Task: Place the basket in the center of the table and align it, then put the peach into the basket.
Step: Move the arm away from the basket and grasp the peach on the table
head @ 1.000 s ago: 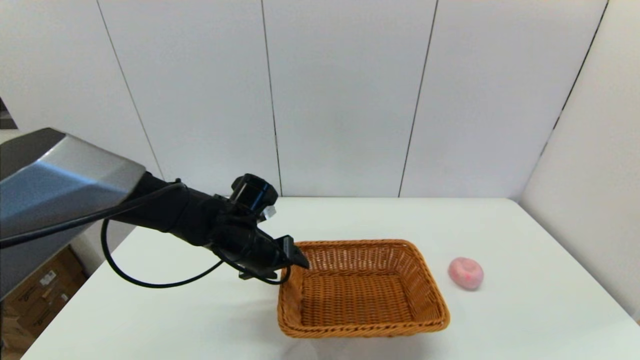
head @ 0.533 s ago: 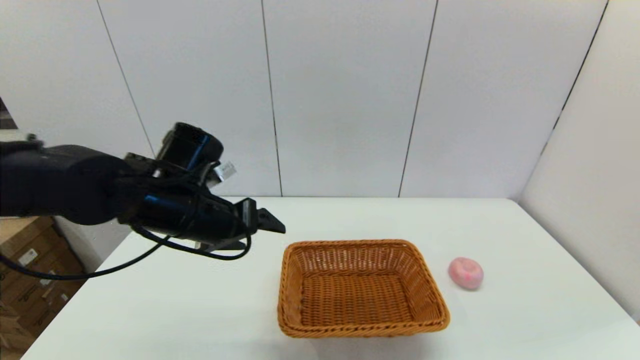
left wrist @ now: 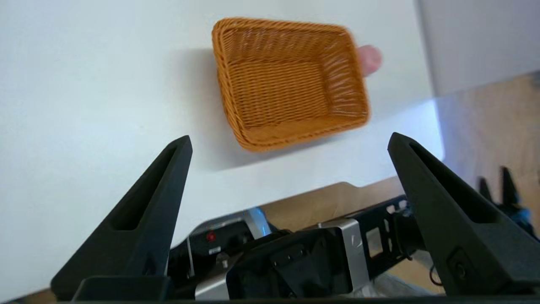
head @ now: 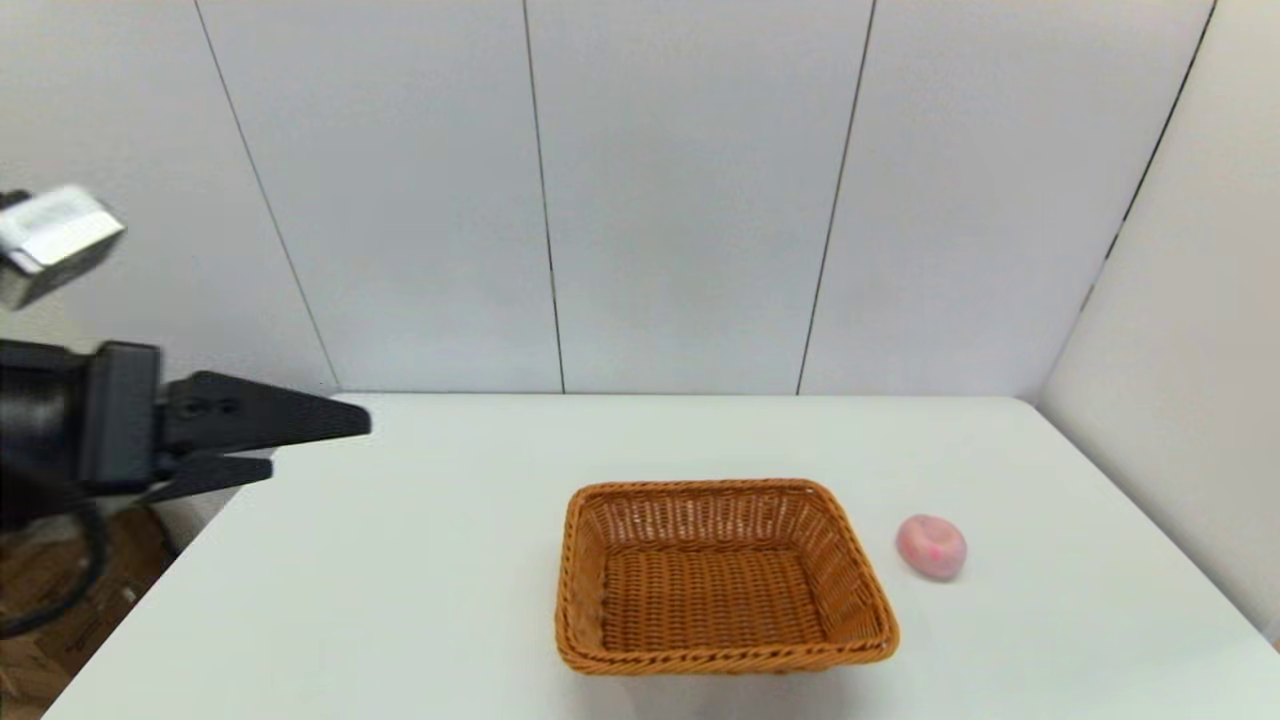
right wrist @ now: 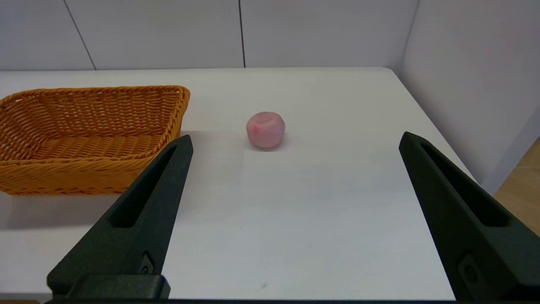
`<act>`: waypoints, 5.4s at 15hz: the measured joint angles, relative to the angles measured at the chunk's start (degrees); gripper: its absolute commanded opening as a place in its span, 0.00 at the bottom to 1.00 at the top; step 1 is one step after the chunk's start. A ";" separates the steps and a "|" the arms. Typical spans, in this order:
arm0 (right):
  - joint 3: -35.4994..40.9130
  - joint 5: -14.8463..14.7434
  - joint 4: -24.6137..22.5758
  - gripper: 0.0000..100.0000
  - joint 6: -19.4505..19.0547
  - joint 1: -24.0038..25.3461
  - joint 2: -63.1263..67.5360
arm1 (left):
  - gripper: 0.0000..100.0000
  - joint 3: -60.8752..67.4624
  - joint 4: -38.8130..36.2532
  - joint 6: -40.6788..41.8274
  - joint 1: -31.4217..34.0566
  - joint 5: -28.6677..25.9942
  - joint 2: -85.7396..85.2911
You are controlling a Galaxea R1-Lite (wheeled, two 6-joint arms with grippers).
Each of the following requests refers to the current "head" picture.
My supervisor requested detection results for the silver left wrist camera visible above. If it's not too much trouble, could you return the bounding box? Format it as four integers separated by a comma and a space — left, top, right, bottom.
0, 185, 127, 309

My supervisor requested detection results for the cardboard box with white label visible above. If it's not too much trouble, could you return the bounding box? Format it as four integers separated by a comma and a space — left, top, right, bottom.
100, 505, 178, 596

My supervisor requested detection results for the pink round doughnut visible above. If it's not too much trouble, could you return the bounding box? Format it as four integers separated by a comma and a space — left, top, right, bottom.
896, 514, 969, 581

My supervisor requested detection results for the orange woven wicker basket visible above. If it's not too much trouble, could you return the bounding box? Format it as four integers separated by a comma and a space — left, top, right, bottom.
555, 478, 900, 676

